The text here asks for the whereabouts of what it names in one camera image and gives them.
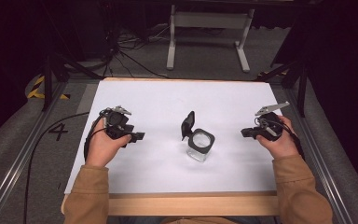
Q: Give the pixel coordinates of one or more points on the black tripod stand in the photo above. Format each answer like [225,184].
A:
[301,84]
[48,84]

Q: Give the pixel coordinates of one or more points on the person's right hand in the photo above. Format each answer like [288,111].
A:
[282,146]

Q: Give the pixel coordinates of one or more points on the wooden table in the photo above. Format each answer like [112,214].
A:
[192,205]

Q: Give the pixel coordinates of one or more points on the white sheet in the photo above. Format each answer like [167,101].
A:
[167,102]

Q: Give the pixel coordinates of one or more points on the person's left hand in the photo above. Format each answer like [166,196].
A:
[101,149]

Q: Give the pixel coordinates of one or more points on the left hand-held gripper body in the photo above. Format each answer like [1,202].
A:
[115,122]

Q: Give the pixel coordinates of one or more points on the clear jar with black flip lid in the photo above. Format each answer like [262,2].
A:
[200,141]

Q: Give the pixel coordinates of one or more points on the white metal stand frame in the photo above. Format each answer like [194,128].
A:
[208,20]

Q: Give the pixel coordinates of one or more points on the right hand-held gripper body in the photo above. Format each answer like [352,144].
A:
[270,126]

